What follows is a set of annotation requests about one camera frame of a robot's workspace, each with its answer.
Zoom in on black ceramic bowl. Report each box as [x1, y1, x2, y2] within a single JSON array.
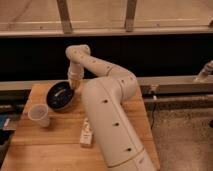
[[46, 81, 75, 111]]

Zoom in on white plastic bottle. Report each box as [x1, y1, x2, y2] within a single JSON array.
[[79, 118, 93, 147]]

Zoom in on clear plastic cup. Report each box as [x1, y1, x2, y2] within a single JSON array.
[[28, 104, 50, 128]]

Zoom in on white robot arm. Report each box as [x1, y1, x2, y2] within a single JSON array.
[[65, 45, 157, 171]]

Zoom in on metal window frame rail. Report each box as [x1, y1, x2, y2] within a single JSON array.
[[0, 0, 213, 37]]

